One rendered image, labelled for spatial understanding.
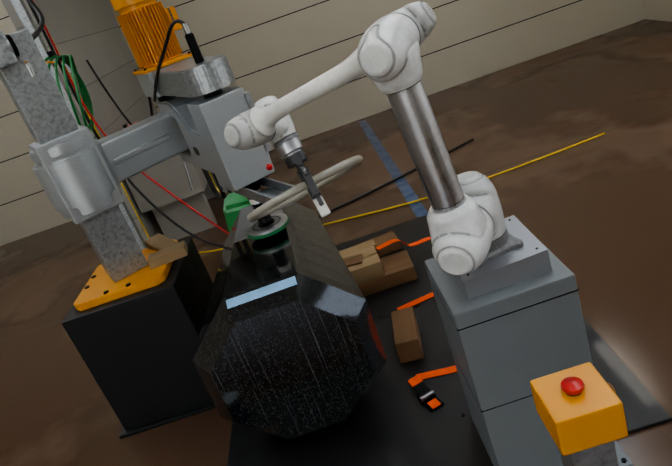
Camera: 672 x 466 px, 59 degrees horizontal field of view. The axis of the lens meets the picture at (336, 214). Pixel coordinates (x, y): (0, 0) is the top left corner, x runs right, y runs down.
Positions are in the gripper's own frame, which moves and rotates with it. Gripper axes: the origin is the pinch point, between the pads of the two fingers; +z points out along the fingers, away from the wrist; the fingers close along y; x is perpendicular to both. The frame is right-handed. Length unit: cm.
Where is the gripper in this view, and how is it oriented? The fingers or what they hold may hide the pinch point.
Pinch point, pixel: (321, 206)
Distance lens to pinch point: 203.7
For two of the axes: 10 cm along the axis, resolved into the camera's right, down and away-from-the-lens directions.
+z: 4.8, 8.8, 0.1
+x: -8.7, 4.8, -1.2
